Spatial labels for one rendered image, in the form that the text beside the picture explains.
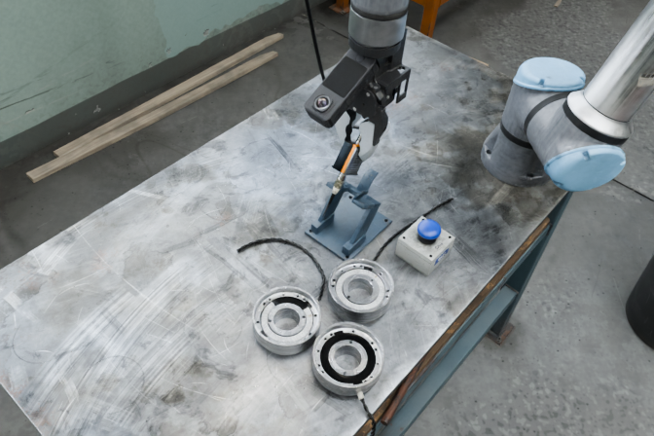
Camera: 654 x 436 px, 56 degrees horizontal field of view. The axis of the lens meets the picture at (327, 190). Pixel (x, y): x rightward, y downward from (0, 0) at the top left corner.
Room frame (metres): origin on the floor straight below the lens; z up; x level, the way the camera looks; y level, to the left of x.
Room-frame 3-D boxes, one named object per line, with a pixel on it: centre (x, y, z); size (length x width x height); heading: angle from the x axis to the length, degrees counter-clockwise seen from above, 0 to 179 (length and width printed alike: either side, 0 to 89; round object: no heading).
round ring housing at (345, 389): (0.45, -0.05, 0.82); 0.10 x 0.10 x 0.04
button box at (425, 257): (0.68, -0.18, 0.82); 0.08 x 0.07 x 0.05; 142
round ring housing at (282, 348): (0.50, 0.05, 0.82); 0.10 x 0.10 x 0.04
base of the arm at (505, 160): (0.94, -0.38, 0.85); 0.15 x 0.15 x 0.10
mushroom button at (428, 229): (0.68, -0.18, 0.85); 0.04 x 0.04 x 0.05
